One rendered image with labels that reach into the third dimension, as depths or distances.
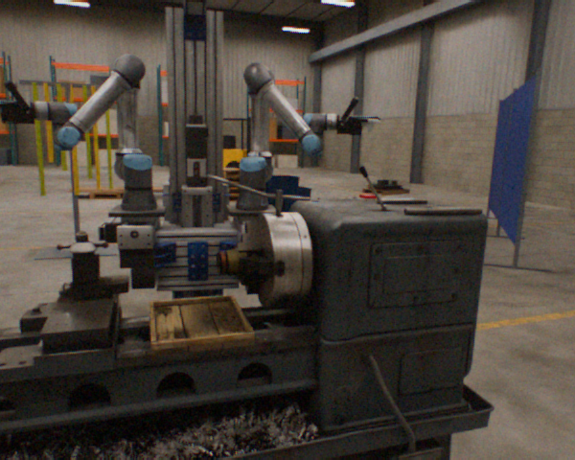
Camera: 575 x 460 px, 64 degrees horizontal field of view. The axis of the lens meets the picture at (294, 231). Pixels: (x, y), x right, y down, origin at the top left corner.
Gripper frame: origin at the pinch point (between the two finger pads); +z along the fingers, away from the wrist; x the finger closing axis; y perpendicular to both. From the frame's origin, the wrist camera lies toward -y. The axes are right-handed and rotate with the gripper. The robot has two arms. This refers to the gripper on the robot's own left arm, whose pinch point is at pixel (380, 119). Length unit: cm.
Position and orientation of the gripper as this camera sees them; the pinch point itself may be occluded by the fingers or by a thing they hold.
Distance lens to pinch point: 218.2
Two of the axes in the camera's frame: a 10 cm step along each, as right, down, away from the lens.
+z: 9.9, 0.6, -1.5
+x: -1.6, 3.2, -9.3
